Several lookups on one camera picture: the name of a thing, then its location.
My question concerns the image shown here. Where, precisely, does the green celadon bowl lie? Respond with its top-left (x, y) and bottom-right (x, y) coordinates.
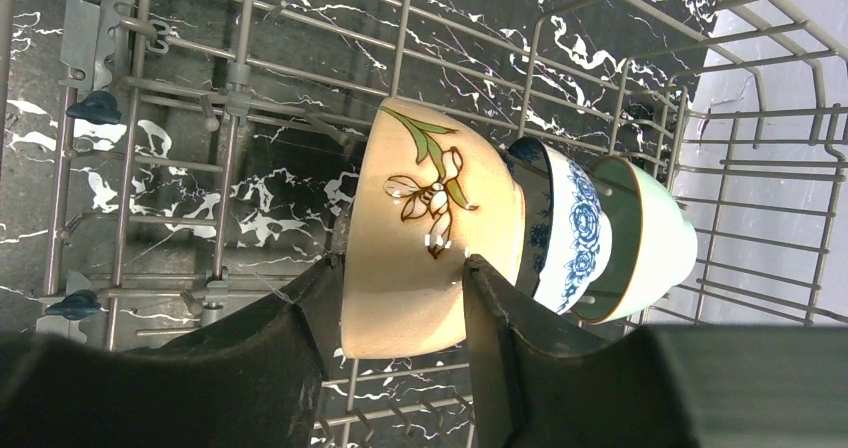
top-left (573, 155), bottom-right (698, 324)

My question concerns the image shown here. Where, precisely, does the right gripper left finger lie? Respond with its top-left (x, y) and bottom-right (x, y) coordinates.
top-left (1, 255), bottom-right (344, 447)

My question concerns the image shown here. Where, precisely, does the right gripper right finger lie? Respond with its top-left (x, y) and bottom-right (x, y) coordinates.
top-left (463, 255), bottom-right (847, 447)

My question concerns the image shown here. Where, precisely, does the cream white round bowl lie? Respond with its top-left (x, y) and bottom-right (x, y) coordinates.
top-left (340, 97), bottom-right (525, 359)

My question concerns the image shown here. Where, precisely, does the grey wire dish rack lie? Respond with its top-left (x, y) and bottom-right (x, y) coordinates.
top-left (1, 0), bottom-right (847, 447)

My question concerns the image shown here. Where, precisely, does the blue floral bowl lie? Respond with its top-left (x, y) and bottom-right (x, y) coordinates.
top-left (504, 137), bottom-right (612, 315)

